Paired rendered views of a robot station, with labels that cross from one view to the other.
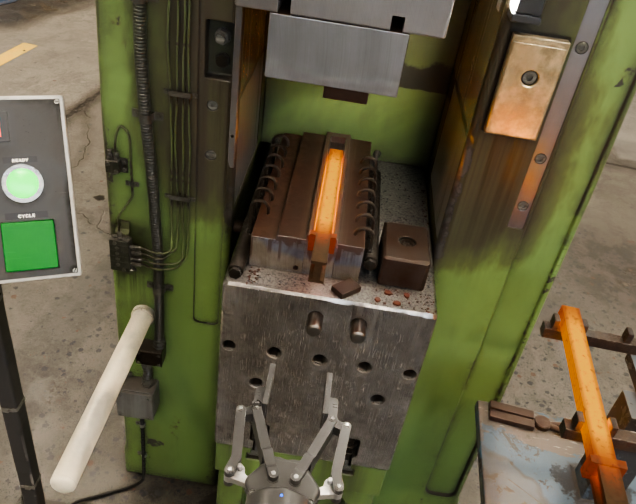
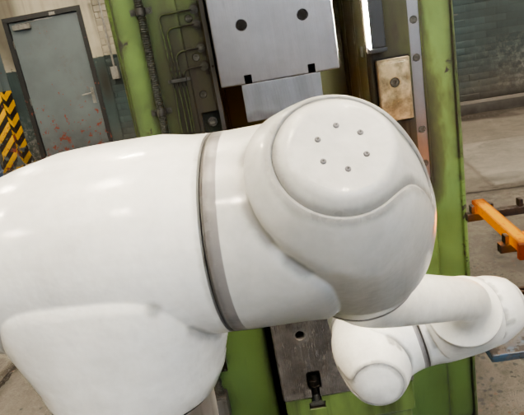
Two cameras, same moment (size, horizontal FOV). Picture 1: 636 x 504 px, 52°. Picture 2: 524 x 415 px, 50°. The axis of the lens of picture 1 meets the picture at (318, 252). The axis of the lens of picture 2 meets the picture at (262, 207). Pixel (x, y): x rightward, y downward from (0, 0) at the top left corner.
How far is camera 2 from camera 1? 54 cm
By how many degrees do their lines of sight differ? 18
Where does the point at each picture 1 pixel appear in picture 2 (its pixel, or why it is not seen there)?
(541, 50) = (394, 64)
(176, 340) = (231, 348)
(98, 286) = not seen: hidden behind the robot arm
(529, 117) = (404, 104)
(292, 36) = (257, 94)
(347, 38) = (287, 85)
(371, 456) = not seen: hidden behind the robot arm
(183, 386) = (245, 388)
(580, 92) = (427, 82)
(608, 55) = (432, 57)
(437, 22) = (332, 60)
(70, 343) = not seen: outside the picture
